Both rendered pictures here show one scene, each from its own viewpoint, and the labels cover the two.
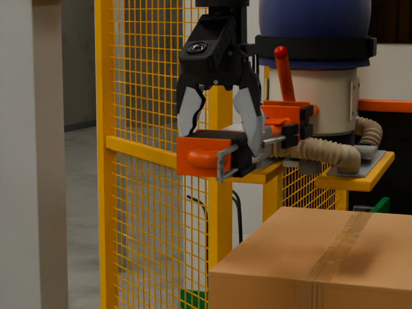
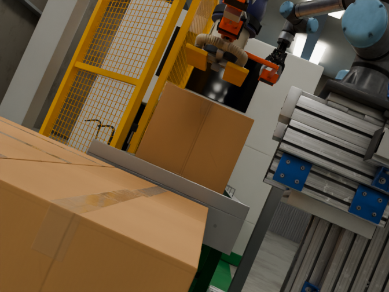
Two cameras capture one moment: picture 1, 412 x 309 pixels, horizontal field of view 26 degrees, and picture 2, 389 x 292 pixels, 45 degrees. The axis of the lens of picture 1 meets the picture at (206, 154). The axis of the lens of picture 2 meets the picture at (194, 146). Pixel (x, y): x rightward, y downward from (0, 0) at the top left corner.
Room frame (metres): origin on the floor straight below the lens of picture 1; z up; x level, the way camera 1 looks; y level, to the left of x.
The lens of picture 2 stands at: (-0.31, 0.39, 0.67)
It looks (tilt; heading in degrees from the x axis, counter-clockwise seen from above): 2 degrees up; 342
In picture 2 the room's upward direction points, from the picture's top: 24 degrees clockwise
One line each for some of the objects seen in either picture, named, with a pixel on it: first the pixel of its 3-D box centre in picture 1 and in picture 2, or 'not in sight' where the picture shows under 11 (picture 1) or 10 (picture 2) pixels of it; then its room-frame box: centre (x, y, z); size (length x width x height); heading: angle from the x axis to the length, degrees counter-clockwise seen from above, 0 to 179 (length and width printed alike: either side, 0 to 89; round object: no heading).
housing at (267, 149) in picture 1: (245, 142); (233, 11); (1.30, -0.06, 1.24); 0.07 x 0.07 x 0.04; 71
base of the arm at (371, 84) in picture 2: not in sight; (364, 86); (0.88, -0.40, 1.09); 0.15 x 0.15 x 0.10
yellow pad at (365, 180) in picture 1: (358, 160); (235, 72); (1.71, -0.30, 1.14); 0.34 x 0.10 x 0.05; 161
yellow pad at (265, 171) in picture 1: (263, 155); (198, 55); (1.77, -0.12, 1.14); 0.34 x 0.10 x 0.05; 161
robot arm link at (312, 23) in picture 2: not in sight; (304, 24); (1.82, -0.57, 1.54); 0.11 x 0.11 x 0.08; 20
